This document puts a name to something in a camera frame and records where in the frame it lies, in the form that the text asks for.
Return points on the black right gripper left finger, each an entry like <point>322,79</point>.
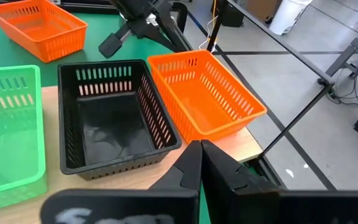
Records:
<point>188,174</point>

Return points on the black floor box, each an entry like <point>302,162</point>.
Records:
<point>232,17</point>

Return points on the grey metal table frame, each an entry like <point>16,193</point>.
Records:
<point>353,49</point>

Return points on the orange plastic slotted basket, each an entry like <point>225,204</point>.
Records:
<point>204,99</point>
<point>39,31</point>

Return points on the wooden tray board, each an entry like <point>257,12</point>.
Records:
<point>244,143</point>

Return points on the black plastic slotted basket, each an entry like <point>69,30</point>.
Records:
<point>113,130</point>

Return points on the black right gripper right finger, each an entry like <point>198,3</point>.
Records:
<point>222,180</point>

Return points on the green plastic slotted basket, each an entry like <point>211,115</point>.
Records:
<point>8,140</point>

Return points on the brown cardboard box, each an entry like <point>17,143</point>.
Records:
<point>261,7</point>

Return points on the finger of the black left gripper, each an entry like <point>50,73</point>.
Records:
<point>168,32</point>
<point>154,35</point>

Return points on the white trash bin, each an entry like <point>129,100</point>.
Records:
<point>287,17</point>

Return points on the white floor scrap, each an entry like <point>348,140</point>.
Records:
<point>289,173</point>
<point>305,165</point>

